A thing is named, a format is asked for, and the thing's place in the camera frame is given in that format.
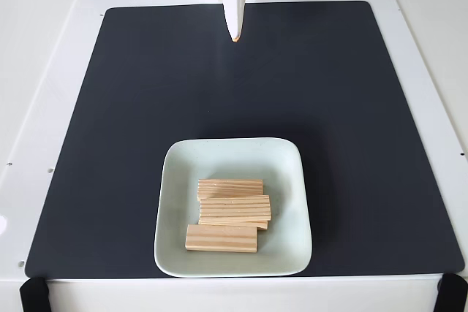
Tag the grooved wooden block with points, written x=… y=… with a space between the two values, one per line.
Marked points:
x=221 y=239
x=256 y=225
x=235 y=207
x=230 y=187

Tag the pale green square plate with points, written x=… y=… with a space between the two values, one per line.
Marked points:
x=183 y=188

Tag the black table mat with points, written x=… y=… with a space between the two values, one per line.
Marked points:
x=109 y=144

